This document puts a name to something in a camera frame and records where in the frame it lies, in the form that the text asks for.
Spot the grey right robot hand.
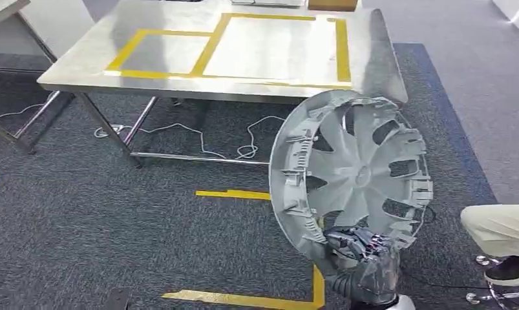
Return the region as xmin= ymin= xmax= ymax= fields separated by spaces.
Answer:
xmin=323 ymin=227 xmax=402 ymax=305

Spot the grey plastic wheel cover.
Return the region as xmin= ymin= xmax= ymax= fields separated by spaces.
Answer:
xmin=268 ymin=88 xmax=434 ymax=277

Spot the chrome chair base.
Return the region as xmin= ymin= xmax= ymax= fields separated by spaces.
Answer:
xmin=465 ymin=254 xmax=519 ymax=310

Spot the person's leg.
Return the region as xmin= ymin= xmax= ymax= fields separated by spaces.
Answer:
xmin=460 ymin=204 xmax=519 ymax=259

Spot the person's black shoe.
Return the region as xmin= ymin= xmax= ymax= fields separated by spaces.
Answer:
xmin=483 ymin=256 xmax=519 ymax=287

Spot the yellow floor tape corner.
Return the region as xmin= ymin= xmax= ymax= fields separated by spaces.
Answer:
xmin=161 ymin=264 xmax=327 ymax=310

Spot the yellow floor tape strip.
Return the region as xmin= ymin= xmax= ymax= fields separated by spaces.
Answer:
xmin=195 ymin=189 xmax=272 ymax=202

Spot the large yellow tape outline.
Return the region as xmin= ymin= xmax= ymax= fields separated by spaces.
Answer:
xmin=189 ymin=12 xmax=353 ymax=89

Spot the brown cardboard box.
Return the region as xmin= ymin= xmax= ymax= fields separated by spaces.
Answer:
xmin=307 ymin=0 xmax=359 ymax=12

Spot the metal tray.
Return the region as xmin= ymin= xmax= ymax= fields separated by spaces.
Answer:
xmin=231 ymin=0 xmax=307 ymax=8

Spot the white box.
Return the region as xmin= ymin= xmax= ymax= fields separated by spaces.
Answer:
xmin=492 ymin=0 xmax=519 ymax=31

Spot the small yellow tape outline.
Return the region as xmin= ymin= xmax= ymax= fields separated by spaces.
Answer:
xmin=105 ymin=28 xmax=214 ymax=81

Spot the steel bench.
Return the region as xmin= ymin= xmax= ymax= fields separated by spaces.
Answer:
xmin=36 ymin=0 xmax=410 ymax=169

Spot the grey side table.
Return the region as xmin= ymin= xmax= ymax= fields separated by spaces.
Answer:
xmin=0 ymin=0 xmax=77 ymax=156

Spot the white floor cable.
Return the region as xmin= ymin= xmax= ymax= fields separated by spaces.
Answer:
xmin=93 ymin=115 xmax=286 ymax=160
xmin=0 ymin=101 xmax=47 ymax=122

